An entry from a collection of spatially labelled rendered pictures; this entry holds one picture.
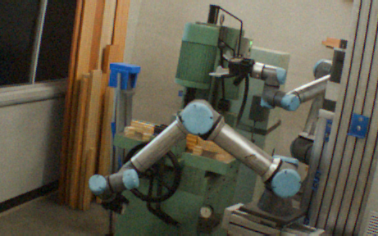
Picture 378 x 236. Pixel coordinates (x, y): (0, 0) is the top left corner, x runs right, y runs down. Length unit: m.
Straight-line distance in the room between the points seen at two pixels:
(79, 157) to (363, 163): 2.50
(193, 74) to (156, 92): 2.69
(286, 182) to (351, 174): 0.35
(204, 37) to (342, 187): 1.00
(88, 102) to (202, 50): 1.61
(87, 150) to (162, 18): 1.69
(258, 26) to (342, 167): 2.98
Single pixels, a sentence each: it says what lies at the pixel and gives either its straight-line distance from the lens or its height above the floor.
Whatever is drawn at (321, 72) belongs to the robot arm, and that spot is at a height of 1.39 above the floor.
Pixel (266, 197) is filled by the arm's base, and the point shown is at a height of 0.88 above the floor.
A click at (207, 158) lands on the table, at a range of 2.88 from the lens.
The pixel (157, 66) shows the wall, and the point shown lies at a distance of 5.62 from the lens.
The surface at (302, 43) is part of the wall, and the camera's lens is 5.29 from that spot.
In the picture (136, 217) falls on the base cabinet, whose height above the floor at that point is 0.50.
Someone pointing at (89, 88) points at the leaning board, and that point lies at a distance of 4.38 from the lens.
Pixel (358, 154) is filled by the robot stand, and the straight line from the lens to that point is 2.52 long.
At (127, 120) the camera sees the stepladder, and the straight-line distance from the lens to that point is 4.03.
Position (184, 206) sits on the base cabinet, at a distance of 2.97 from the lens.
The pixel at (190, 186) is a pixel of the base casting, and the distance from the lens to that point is 2.94.
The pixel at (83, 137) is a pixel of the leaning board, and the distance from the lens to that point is 4.45.
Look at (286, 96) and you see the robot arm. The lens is 2.70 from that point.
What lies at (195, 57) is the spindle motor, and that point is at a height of 1.34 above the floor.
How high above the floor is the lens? 1.54
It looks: 9 degrees down
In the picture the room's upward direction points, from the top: 10 degrees clockwise
